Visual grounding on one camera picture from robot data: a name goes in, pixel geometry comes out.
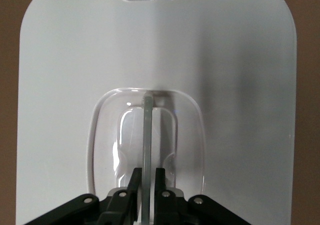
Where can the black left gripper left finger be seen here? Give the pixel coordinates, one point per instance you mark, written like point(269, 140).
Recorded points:
point(117, 210)

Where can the white box lid grey clips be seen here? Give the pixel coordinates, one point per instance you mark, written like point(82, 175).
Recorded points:
point(75, 60)

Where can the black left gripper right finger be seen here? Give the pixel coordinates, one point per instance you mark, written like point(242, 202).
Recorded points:
point(172, 210)

